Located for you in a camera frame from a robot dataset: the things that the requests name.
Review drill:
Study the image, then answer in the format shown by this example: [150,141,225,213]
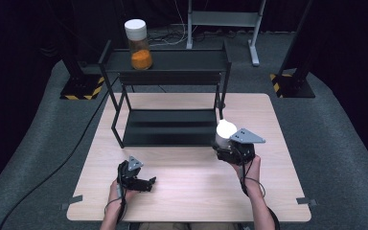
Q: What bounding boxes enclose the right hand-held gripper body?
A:
[215,127,266,166]

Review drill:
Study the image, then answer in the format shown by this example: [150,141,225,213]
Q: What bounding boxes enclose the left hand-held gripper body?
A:
[117,155,145,197]

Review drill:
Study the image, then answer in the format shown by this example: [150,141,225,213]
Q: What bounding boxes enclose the pale powder spice jar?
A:
[215,118,239,150]

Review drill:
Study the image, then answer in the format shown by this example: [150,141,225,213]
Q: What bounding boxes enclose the black metal two-tier rack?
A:
[97,39,233,150]

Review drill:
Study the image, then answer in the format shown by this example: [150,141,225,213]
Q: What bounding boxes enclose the orange powder spice jar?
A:
[124,18,154,71]

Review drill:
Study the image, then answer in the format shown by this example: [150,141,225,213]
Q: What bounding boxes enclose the person's right hand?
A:
[231,154,263,193]

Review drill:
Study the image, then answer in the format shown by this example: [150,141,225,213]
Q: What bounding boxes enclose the person's left hand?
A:
[107,179,139,206]

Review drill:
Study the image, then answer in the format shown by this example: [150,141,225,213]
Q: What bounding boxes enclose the grey tape piece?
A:
[59,195,84,211]
[295,196,318,207]

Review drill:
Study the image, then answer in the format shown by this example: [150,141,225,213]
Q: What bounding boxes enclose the black stand striped base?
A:
[59,47,106,101]
[269,0,316,100]

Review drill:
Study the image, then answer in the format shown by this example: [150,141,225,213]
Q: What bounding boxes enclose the grey metal stand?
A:
[186,0,267,67]

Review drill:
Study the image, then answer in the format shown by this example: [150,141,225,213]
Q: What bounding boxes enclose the black floor cable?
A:
[0,81,111,230]

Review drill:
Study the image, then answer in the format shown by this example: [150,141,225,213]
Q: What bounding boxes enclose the white cable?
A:
[157,0,189,46]

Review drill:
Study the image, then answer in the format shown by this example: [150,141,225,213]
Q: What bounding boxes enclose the tangle of black cables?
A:
[148,24,190,48]

